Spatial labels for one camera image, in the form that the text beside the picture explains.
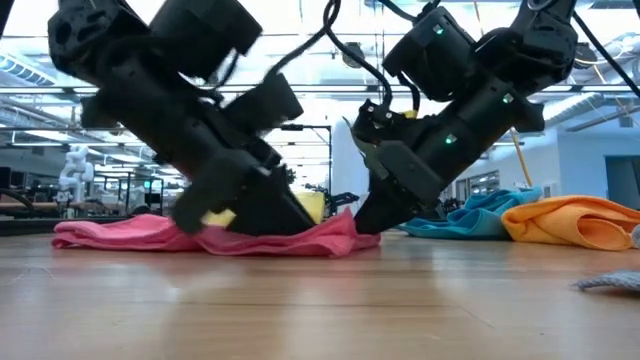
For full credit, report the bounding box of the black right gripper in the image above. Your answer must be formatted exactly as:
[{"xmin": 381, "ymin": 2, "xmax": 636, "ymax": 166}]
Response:
[{"xmin": 353, "ymin": 94, "xmax": 516, "ymax": 236}]

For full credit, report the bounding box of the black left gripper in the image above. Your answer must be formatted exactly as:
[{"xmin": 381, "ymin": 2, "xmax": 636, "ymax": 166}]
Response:
[{"xmin": 164, "ymin": 104, "xmax": 319, "ymax": 235}]

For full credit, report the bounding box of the yellow translucent plastic bin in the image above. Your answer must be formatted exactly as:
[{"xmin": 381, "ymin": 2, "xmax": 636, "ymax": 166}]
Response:
[{"xmin": 202, "ymin": 191, "xmax": 326, "ymax": 227}]

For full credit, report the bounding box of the blue microfiber towel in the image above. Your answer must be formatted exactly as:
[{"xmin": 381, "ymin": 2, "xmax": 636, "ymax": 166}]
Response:
[{"xmin": 397, "ymin": 187, "xmax": 544, "ymax": 240}]

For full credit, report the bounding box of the pink microfiber towel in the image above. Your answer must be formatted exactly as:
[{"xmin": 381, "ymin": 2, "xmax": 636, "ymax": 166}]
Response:
[{"xmin": 52, "ymin": 208, "xmax": 382, "ymax": 259}]

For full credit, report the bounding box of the orange microfiber towel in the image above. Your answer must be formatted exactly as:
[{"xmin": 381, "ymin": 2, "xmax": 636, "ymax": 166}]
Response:
[{"xmin": 501, "ymin": 194, "xmax": 640, "ymax": 251}]

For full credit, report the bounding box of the grey microfiber towel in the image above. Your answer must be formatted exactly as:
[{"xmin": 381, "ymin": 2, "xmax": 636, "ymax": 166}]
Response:
[{"xmin": 573, "ymin": 222, "xmax": 640, "ymax": 292}]

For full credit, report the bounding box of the black background rig frame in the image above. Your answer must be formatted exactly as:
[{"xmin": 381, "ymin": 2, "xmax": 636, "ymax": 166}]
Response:
[{"xmin": 279, "ymin": 123, "xmax": 334, "ymax": 201}]

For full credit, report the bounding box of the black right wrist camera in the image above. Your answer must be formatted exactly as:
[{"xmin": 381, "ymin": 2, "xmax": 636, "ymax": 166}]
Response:
[{"xmin": 352, "ymin": 98, "xmax": 424, "ymax": 147}]

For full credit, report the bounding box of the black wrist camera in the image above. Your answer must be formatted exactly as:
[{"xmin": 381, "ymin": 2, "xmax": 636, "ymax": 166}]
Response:
[
  {"xmin": 352, "ymin": 98, "xmax": 424, "ymax": 147},
  {"xmin": 222, "ymin": 73, "xmax": 305, "ymax": 134}
]

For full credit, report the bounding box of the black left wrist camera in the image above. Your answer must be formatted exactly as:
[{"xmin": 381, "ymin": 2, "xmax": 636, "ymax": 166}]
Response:
[{"xmin": 222, "ymin": 73, "xmax": 305, "ymax": 134}]

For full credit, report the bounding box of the yellow cable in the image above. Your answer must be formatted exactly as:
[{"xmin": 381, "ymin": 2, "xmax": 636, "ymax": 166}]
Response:
[{"xmin": 508, "ymin": 127, "xmax": 533, "ymax": 189}]

